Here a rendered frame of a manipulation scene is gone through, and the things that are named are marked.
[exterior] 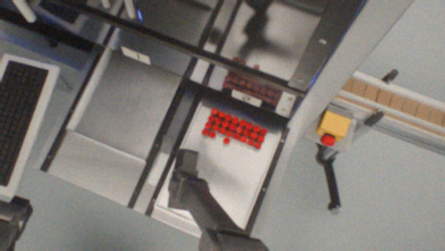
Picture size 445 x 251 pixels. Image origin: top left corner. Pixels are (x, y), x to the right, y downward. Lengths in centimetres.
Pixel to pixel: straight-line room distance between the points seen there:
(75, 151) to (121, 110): 19
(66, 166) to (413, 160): 165
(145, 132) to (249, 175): 34
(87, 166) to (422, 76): 176
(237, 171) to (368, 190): 110
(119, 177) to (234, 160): 35
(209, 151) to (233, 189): 13
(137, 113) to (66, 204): 100
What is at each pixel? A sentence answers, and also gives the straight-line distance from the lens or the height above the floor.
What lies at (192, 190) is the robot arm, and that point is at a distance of 115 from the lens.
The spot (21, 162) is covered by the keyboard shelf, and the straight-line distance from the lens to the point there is 173.
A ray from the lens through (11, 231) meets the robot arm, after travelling 109.
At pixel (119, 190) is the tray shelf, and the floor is 88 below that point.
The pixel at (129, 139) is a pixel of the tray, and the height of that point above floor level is 88.
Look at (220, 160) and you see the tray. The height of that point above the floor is 88.
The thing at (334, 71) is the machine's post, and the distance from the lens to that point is 112.
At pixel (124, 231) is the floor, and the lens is 244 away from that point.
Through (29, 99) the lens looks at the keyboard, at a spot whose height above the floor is 83.
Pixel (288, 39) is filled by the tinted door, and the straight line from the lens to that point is 107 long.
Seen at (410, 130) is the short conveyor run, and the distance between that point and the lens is 164.
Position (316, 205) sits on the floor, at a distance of 248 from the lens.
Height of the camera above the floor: 242
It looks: 75 degrees down
